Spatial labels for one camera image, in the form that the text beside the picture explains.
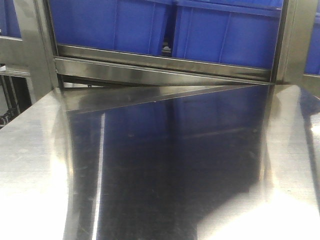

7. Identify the large blue plastic bin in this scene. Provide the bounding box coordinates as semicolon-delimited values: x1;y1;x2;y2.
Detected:
49;0;173;56

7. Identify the stainless steel shelf rack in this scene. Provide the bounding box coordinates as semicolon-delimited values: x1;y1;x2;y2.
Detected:
0;0;320;101

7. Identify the blue bin far left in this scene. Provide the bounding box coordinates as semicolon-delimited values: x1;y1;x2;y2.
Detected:
0;0;21;38

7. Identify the blue bin far right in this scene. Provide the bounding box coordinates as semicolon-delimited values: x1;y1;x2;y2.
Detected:
304;15;320;75

